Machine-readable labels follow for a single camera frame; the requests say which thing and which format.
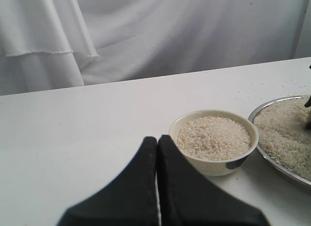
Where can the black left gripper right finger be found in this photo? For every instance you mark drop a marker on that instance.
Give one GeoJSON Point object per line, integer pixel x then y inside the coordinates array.
{"type": "Point", "coordinates": [187, 198]}

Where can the round metal tray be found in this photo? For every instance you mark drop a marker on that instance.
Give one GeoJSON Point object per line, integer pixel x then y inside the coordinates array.
{"type": "Point", "coordinates": [290, 176]}

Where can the rice heap in tray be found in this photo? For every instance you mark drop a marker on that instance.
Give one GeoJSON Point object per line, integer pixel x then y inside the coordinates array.
{"type": "Point", "coordinates": [283, 136]}

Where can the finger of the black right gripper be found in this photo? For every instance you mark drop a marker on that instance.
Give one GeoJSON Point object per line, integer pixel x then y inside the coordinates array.
{"type": "Point", "coordinates": [308, 120]}

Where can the white ceramic bowl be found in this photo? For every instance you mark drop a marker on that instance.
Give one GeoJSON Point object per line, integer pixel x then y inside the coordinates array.
{"type": "Point", "coordinates": [211, 167]}

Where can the spilled rice grains on table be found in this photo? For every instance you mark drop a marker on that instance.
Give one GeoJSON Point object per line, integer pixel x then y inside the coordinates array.
{"type": "Point", "coordinates": [262, 89]}

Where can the rice in white bowl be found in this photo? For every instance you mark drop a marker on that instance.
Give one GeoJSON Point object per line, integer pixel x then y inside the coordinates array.
{"type": "Point", "coordinates": [213, 138]}

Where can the white backdrop curtain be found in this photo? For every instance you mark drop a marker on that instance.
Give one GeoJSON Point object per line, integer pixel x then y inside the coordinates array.
{"type": "Point", "coordinates": [51, 44]}

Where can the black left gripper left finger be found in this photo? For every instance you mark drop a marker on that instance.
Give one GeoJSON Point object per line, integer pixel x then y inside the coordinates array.
{"type": "Point", "coordinates": [128, 200]}

